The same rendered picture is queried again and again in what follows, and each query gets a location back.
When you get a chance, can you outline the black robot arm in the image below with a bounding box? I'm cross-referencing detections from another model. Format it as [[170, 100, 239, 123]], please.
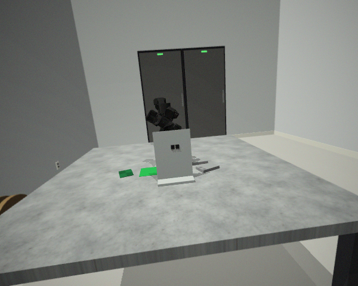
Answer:
[[153, 98, 179, 122]]

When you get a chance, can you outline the grey flat panel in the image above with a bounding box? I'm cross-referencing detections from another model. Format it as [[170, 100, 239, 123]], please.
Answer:
[[152, 129, 195, 186]]

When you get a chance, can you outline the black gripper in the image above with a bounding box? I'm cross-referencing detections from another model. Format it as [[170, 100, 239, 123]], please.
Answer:
[[146, 110, 181, 131]]

